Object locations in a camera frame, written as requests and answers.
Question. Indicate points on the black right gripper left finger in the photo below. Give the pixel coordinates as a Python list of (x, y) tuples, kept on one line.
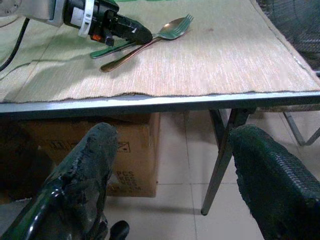
[(92, 155)]

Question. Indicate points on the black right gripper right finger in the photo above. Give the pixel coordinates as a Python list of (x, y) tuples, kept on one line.
[(270, 180)]

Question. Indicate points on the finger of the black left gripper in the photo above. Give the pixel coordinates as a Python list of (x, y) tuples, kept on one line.
[(136, 31)]

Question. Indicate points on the copper-toned steel spoon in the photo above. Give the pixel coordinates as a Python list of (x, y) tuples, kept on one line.
[(167, 28)]

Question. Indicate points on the brown cardboard box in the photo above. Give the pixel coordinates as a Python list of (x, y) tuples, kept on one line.
[(140, 150)]

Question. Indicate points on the steel fork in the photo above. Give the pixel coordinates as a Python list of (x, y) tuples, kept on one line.
[(183, 25)]

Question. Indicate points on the grey metal stand legs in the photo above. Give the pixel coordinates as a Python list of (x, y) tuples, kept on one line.
[(297, 130)]

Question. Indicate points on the beige woven tablecloth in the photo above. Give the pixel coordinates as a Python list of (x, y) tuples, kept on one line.
[(200, 62)]

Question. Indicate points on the grey metal folding table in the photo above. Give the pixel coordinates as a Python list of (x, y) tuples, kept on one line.
[(160, 102)]

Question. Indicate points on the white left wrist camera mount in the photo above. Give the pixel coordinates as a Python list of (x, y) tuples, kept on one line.
[(86, 17)]

